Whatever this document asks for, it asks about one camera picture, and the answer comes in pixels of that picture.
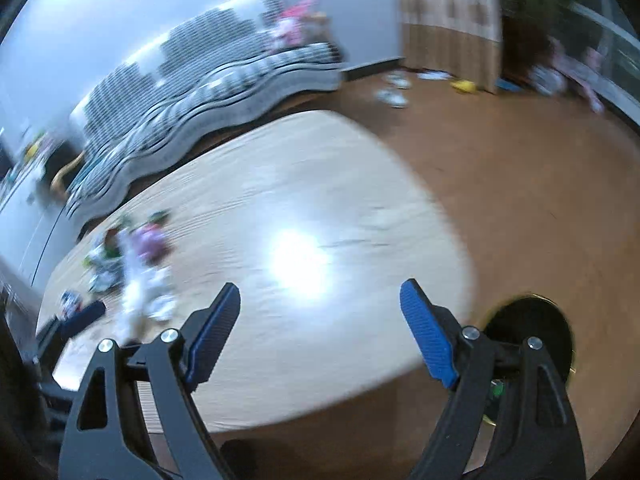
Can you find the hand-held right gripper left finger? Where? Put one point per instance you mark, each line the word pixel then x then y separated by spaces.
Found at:
pixel 215 331

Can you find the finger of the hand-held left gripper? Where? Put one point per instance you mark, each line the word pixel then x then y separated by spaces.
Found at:
pixel 82 316

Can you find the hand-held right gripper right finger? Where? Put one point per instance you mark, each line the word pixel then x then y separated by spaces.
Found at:
pixel 430 336

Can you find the white printed wrapper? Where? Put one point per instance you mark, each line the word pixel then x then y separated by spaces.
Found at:
pixel 142 290

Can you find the purple toy figure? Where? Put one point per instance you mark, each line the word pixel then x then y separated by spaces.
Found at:
pixel 150 245

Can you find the black bin with gold rim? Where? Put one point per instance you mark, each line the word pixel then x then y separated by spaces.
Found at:
pixel 535 320

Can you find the flat green wrapper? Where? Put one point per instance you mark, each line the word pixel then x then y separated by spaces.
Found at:
pixel 101 262

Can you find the small green wrapper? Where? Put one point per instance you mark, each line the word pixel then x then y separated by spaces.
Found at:
pixel 159 217

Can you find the orange curved object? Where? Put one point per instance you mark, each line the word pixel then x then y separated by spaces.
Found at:
pixel 66 174

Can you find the checkered sofa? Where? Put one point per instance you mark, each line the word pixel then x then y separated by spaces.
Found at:
pixel 200 95

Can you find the white shoe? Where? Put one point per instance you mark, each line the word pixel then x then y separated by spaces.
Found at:
pixel 392 98
pixel 398 80

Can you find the yellow toy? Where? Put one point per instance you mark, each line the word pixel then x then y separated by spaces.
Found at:
pixel 463 85

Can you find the white paper sheet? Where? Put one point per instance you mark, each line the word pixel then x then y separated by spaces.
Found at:
pixel 434 75

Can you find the blue flat object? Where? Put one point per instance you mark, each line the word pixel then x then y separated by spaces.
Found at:
pixel 511 88

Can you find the pink plush toy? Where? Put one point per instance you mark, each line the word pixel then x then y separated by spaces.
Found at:
pixel 290 27

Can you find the beige patterned curtain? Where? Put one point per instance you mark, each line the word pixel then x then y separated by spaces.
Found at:
pixel 450 10

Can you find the white window frame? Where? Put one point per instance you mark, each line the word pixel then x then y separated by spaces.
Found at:
pixel 612 45

